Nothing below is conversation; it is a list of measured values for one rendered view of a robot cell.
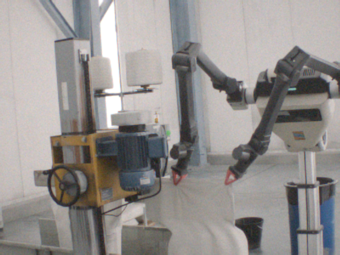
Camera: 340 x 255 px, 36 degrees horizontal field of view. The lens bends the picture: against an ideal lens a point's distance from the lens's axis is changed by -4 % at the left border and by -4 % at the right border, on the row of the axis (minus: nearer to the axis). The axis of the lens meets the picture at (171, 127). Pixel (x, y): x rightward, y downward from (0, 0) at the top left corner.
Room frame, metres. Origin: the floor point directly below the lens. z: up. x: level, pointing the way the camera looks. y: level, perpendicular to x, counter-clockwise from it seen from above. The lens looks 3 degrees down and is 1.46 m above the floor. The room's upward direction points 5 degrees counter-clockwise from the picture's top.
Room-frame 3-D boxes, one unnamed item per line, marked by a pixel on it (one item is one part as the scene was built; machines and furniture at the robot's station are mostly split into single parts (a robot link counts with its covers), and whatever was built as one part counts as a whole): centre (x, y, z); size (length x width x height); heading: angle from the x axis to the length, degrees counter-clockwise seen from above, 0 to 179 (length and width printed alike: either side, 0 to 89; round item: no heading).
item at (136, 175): (2.30, 0.17, 1.21); 0.15 x 0.15 x 0.25
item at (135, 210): (5.52, 0.62, 0.32); 0.66 x 0.43 x 0.15; 152
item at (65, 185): (2.21, 0.47, 1.13); 0.18 x 0.11 x 0.18; 60
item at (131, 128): (2.30, 0.17, 1.35); 0.12 x 0.12 x 0.04
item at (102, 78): (2.56, 0.33, 1.61); 0.15 x 0.14 x 0.17; 60
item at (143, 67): (2.43, 0.10, 1.61); 0.17 x 0.17 x 0.17
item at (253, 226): (4.96, -0.65, 0.13); 0.30 x 0.30 x 0.26
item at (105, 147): (2.31, 0.26, 1.27); 0.12 x 0.09 x 0.09; 150
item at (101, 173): (2.45, 0.36, 1.18); 0.34 x 0.25 x 0.31; 150
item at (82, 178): (2.27, 0.44, 1.14); 0.11 x 0.06 x 0.11; 60
